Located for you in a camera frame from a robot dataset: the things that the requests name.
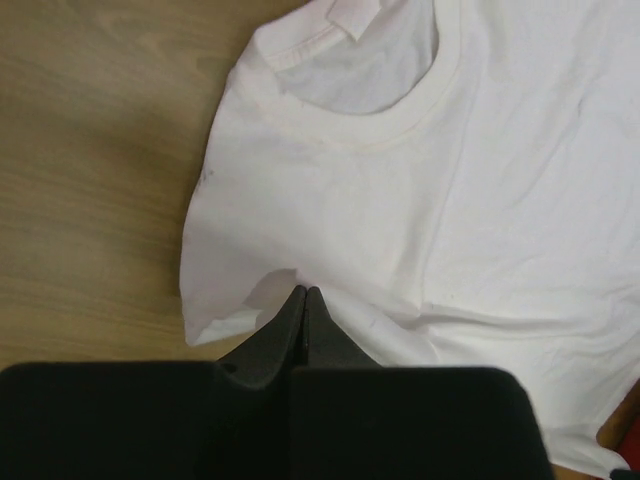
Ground white t-shirt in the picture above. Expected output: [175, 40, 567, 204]
[180, 1, 639, 478]

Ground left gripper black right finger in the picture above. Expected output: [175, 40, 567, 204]
[303, 287, 380, 369]

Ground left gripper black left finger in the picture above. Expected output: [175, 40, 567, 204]
[215, 286, 306, 391]

